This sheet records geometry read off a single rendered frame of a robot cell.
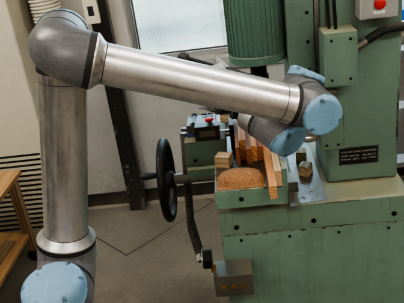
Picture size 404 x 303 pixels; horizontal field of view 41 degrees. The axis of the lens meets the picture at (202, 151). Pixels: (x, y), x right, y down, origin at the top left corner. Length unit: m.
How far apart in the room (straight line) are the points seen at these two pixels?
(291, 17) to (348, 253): 0.75
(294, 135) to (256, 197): 0.31
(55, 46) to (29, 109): 1.84
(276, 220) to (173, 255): 1.28
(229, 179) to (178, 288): 1.19
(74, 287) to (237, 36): 0.83
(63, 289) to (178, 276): 1.49
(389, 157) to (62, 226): 1.00
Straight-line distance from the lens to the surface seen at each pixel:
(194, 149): 1.77
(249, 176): 1.58
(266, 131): 1.35
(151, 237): 3.07
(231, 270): 1.72
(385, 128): 1.73
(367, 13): 1.54
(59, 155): 1.30
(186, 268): 2.79
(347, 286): 1.88
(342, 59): 1.54
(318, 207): 1.69
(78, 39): 1.09
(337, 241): 1.77
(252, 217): 1.68
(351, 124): 1.70
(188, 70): 1.12
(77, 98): 1.26
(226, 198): 1.58
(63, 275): 1.34
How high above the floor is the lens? 1.68
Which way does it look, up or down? 25 degrees down
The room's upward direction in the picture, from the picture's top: 8 degrees counter-clockwise
